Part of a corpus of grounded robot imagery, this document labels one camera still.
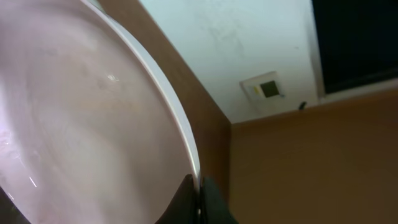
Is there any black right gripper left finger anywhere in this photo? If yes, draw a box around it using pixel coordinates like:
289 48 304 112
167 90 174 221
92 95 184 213
155 174 197 224

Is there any dark window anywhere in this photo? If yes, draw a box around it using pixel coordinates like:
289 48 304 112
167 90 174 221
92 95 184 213
312 0 397 94

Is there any white wall socket plate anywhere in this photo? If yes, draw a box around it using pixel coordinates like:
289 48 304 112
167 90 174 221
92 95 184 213
239 71 285 110

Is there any pink white plate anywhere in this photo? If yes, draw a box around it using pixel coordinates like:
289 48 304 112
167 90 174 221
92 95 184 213
1 1 200 223

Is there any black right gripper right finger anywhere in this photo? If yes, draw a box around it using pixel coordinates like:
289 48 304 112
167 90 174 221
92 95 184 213
200 177 238 224

